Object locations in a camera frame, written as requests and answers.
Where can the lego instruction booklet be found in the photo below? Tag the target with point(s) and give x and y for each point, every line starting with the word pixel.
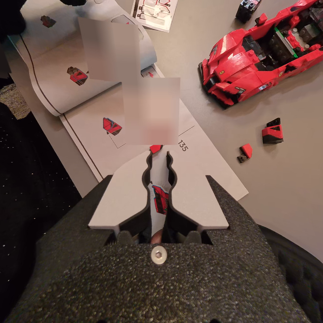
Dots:
pixel 55 65

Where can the small red lego piece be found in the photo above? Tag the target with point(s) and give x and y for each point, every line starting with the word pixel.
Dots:
pixel 246 149

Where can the black red lego block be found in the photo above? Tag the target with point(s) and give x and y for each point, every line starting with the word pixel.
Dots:
pixel 272 132

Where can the small black lego piece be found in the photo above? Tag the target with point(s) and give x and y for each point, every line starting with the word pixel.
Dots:
pixel 242 159

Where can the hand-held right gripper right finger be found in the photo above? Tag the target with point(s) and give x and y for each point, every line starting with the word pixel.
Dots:
pixel 199 202

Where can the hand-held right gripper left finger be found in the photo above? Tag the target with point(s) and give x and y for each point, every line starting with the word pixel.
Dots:
pixel 118 202

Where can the red black green lego assembly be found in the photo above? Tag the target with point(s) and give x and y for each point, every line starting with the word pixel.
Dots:
pixel 248 9

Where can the red lego car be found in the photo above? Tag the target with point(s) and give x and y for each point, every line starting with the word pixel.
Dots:
pixel 242 60

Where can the red lego wedge piece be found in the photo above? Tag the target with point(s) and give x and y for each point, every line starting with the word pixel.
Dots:
pixel 156 149

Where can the white sticker sheet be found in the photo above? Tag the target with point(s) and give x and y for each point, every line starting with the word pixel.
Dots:
pixel 154 12

